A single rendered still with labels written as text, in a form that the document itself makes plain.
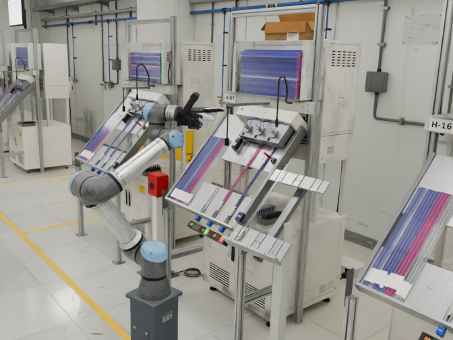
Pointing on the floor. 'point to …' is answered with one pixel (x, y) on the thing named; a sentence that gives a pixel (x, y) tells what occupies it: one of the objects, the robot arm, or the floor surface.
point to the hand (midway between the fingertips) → (220, 113)
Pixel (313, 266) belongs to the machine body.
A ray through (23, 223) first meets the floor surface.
